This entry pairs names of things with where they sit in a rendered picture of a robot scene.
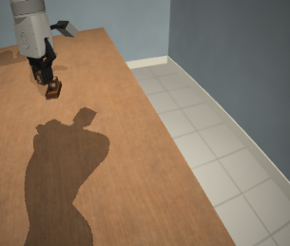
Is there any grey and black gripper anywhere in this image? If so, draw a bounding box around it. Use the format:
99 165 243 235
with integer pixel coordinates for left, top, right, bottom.
13 10 56 83

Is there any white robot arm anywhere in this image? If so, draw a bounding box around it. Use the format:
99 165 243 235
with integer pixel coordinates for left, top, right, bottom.
10 0 78 37

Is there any brown calendar cube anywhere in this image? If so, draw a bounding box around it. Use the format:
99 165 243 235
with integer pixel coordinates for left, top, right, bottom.
35 71 52 85
48 76 59 89

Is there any brown wooden tray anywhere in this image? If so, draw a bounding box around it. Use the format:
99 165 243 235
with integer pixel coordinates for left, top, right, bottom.
45 81 62 99

